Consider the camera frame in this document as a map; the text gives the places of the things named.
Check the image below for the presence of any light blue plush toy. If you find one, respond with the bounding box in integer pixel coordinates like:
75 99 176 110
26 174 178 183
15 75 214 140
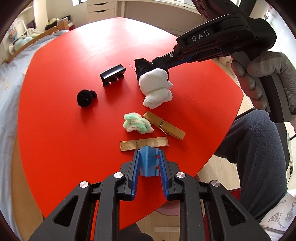
13 35 44 53

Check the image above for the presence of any person's right hand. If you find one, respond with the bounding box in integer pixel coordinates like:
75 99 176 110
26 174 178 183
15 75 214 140
231 50 296 135

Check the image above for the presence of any white printed cloth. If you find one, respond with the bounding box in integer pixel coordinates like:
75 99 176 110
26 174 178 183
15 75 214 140
259 192 296 234

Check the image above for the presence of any pink trash bin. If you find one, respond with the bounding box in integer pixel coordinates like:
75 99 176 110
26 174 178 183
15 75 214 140
156 174 208 217

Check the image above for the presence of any green and white pipe cleaner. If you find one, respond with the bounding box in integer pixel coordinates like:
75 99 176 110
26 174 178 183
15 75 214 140
122 112 155 134

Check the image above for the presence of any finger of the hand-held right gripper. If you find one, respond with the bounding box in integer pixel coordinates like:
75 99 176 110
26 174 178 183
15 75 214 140
151 47 223 70

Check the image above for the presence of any bed with blue sheet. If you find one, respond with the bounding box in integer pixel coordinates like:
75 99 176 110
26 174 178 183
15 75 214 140
5 19 70 241

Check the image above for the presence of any blue plastic piece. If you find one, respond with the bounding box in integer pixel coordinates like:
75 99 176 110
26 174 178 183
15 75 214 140
139 146 160 177

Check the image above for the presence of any white sock bundle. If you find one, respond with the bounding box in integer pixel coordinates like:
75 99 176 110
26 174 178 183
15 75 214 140
139 68 174 109

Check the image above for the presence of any black cloth scrap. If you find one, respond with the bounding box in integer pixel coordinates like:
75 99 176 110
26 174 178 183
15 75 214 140
134 58 170 82

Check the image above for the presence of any black storage box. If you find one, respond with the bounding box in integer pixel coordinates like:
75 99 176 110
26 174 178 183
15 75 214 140
45 15 75 32

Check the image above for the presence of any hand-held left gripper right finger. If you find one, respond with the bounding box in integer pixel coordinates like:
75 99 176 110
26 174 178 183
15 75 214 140
158 149 271 241

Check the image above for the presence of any black plastic clip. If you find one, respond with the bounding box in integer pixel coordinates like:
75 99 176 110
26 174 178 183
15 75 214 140
99 64 127 87

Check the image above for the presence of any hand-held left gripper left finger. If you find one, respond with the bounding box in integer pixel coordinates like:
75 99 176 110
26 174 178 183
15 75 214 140
28 149 141 241

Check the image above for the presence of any broken wooden clothespin half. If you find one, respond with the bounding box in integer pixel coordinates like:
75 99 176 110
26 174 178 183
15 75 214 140
120 137 169 152

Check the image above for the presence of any black fuzzy pipe cleaner ball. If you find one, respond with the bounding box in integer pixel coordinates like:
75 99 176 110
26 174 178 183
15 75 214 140
77 89 98 107

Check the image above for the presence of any light blue bed blanket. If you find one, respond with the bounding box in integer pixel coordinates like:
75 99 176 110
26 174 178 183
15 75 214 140
0 30 66 232

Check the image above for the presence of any red plastic object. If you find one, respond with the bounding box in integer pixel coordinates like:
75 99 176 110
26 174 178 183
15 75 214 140
228 188 242 200

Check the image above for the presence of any person's left leg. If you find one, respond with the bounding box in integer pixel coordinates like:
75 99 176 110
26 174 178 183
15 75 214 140
120 224 154 241

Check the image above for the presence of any white metal bed rail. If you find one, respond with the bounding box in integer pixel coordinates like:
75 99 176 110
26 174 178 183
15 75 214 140
14 20 29 35

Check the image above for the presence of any white drawer unit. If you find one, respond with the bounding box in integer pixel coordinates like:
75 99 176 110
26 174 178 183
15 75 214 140
87 0 116 24

